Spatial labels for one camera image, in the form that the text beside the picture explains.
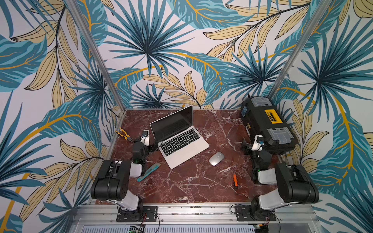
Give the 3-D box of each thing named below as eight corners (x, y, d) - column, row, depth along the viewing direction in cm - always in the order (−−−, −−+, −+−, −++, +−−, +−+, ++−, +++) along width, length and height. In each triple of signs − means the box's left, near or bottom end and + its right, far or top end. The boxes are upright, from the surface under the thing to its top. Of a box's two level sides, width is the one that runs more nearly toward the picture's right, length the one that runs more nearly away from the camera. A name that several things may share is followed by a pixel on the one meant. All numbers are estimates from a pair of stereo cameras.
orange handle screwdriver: (233, 186, 85) (234, 185, 83) (231, 167, 92) (232, 166, 90) (237, 187, 84) (238, 186, 83) (235, 167, 92) (236, 166, 90)
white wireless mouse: (212, 167, 92) (213, 166, 90) (207, 160, 95) (207, 159, 93) (225, 158, 96) (226, 156, 94) (220, 152, 99) (220, 150, 97)
